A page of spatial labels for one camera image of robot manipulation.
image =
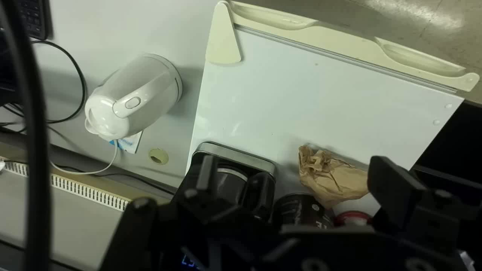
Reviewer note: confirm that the crumpled brown paper bag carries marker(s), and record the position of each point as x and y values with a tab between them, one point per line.
331	176

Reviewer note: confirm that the white slotted vent strip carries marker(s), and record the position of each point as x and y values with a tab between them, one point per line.
84	191

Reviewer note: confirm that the white electric kettle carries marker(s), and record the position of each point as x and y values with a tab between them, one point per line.
135	96

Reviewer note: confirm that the dark coffee can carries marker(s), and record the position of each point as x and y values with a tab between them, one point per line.
301	212

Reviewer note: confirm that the white mini fridge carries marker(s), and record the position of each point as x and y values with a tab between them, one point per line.
310	100

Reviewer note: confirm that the black drip coffee maker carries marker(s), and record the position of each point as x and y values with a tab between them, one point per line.
230	182

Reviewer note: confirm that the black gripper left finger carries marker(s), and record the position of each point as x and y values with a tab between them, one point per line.
137	242

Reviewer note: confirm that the red can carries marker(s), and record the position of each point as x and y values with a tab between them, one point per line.
351	218

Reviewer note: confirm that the black computer keyboard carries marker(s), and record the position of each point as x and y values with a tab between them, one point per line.
34	17

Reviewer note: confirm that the blue white sticker label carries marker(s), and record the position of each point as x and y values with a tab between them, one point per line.
129	142

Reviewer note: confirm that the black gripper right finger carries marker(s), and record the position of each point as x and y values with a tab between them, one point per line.
396	189

